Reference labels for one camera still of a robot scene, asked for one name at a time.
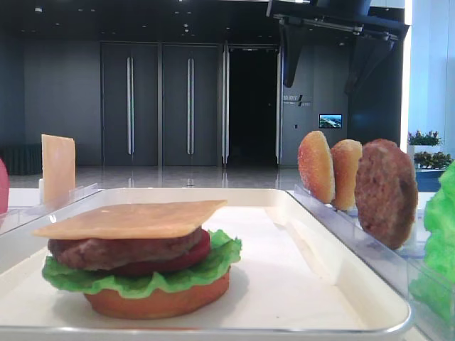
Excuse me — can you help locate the wall screen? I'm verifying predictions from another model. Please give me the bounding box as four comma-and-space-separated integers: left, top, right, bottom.
318, 114, 343, 129

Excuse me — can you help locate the sesame bun top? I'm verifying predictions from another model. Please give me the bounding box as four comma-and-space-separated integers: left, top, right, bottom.
331, 139, 363, 211

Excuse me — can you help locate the clear rail strip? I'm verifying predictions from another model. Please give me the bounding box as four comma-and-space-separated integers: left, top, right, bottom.
290, 186, 454, 340
1, 183, 100, 234

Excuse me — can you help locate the lettuce leaf in burger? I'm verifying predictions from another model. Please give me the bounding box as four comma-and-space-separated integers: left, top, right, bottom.
42, 229, 242, 299

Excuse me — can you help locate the brown meat patty standing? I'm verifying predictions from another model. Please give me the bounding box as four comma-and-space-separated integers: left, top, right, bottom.
355, 139, 418, 249

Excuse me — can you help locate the clear left rail strip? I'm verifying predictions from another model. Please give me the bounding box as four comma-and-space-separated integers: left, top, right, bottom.
1, 183, 100, 234

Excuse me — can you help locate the meat patty in burger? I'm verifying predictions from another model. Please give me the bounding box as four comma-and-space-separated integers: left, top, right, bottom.
48, 227, 202, 273

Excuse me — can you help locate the cheese slice on burger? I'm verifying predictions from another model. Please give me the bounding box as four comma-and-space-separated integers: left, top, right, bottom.
33, 200, 227, 240

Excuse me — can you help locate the white metal tray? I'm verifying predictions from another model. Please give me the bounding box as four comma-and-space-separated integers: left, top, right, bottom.
1, 188, 412, 340

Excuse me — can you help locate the flower planter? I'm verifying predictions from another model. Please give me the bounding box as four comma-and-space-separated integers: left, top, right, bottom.
407, 130, 454, 193

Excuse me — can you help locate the clear right rail strip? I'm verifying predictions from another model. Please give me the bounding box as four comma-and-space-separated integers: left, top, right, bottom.
290, 186, 454, 340

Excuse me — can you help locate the far bun slice on right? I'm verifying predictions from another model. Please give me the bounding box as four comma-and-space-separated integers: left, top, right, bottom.
298, 131, 335, 204

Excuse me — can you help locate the tomato slice in burger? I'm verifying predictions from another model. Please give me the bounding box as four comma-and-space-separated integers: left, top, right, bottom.
108, 229, 210, 277

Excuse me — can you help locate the green lettuce leaf standing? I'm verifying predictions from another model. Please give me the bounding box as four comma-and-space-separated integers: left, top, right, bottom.
409, 165, 454, 323

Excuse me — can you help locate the standing tomato slice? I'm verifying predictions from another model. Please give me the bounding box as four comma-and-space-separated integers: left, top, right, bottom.
0, 159, 10, 215

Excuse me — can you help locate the bottom bun of burger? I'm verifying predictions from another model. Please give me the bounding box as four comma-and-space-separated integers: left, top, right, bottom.
84, 271, 230, 320

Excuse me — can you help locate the standing cheese slice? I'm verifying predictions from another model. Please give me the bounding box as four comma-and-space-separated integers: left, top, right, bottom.
41, 134, 76, 203

